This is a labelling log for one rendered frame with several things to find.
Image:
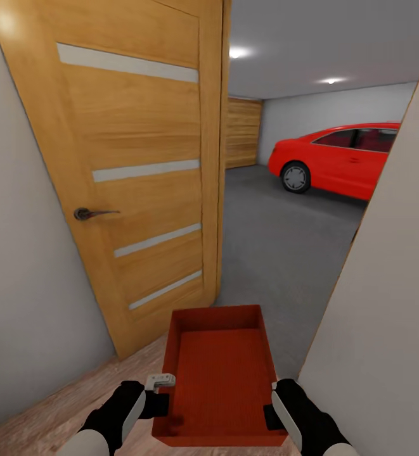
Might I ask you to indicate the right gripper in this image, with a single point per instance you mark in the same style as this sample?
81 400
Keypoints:
272 420

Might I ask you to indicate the garage door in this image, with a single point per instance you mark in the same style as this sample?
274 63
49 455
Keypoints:
242 133

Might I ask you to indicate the car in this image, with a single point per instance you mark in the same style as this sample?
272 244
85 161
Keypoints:
344 160

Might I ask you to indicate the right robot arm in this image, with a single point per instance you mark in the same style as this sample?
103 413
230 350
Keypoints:
315 433

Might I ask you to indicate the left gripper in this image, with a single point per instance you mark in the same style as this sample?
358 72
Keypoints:
159 406

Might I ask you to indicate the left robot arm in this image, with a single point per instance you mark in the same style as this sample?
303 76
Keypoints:
106 429

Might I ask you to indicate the storage box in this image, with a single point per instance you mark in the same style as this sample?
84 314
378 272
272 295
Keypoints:
224 372

